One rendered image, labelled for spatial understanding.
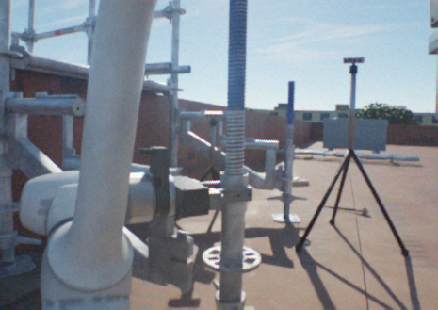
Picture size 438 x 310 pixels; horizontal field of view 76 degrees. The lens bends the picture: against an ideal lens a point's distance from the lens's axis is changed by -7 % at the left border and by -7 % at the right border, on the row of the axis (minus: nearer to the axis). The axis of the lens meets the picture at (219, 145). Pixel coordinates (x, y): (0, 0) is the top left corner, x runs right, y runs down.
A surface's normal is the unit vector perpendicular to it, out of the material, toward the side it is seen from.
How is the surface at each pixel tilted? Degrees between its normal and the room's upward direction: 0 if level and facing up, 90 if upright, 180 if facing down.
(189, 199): 90
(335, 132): 90
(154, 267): 90
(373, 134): 90
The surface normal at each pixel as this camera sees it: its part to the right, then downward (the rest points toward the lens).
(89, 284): 0.47, -0.23
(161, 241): -0.38, 0.05
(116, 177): 0.66, 0.08
